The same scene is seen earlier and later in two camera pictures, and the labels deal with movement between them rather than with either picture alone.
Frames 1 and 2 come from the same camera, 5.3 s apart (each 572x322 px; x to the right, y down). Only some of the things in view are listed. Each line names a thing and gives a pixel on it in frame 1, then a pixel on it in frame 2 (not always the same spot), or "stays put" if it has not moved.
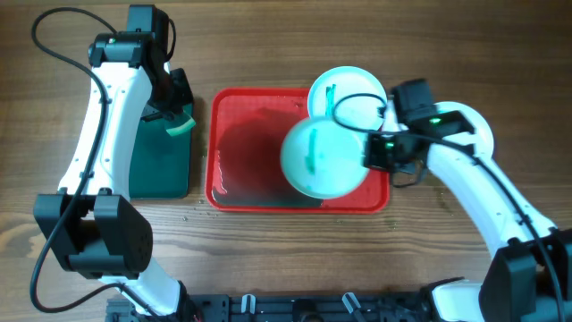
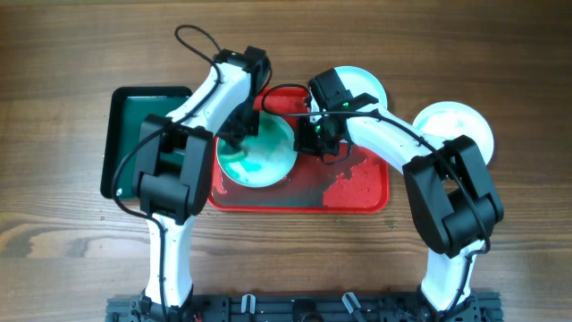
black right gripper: x=374 y=158 → x=304 y=144
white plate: x=323 y=157 → x=271 y=156
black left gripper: x=184 y=96 → x=241 y=133
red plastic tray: x=244 y=132 stays put
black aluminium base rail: x=264 y=307 stays put
